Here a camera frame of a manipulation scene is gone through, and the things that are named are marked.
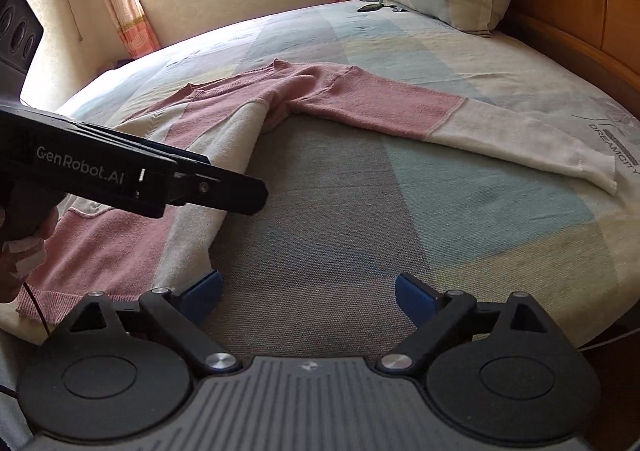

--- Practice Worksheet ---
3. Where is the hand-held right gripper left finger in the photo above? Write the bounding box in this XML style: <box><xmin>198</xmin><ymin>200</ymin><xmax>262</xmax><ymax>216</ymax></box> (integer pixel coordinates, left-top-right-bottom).
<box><xmin>67</xmin><ymin>269</ymin><xmax>238</xmax><ymax>377</ymax></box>

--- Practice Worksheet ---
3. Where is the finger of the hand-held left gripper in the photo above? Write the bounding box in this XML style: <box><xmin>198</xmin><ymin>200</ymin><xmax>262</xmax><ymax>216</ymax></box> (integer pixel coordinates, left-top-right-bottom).
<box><xmin>170</xmin><ymin>158</ymin><xmax>269</xmax><ymax>216</ymax></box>

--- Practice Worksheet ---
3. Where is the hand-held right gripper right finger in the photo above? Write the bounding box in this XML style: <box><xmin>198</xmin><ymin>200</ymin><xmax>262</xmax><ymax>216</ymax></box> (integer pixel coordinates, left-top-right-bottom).
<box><xmin>377</xmin><ymin>272</ymin><xmax>561</xmax><ymax>374</ymax></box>

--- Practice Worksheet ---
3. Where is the pink and white knit sweater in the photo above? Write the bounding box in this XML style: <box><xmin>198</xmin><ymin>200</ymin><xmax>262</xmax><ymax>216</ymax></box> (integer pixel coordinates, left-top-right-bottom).
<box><xmin>15</xmin><ymin>58</ymin><xmax>618</xmax><ymax>327</ymax></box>

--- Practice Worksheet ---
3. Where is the person's left hand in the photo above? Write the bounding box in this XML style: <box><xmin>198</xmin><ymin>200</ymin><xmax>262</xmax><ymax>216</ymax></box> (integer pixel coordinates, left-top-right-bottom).
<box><xmin>0</xmin><ymin>208</ymin><xmax>60</xmax><ymax>304</ymax></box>

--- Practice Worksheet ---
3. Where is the bed with patchwork sheet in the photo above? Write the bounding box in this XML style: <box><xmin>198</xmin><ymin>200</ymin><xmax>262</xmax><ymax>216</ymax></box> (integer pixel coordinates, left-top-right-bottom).
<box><xmin>0</xmin><ymin>0</ymin><xmax>640</xmax><ymax>382</ymax></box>

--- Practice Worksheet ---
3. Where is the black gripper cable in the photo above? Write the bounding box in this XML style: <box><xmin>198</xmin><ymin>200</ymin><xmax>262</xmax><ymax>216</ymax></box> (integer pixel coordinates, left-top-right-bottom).
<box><xmin>0</xmin><ymin>281</ymin><xmax>51</xmax><ymax>402</ymax></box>

